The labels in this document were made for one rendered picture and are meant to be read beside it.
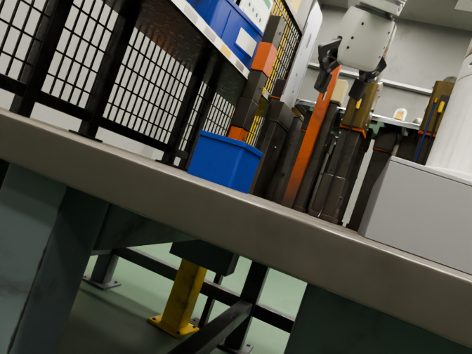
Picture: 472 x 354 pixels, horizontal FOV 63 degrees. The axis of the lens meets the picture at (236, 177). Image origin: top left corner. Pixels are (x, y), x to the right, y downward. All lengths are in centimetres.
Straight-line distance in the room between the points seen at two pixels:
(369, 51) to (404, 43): 998
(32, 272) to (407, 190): 40
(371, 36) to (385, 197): 40
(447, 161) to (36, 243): 47
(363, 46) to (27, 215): 62
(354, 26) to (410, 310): 57
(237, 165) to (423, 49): 1015
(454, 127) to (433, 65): 1009
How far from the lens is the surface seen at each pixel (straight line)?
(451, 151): 55
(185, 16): 86
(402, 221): 46
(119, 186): 33
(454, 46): 1090
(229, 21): 109
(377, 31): 79
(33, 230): 43
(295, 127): 132
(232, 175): 72
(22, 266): 44
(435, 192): 47
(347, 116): 98
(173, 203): 30
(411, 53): 1069
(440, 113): 94
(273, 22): 117
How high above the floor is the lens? 71
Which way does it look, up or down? 1 degrees up
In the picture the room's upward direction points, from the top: 19 degrees clockwise
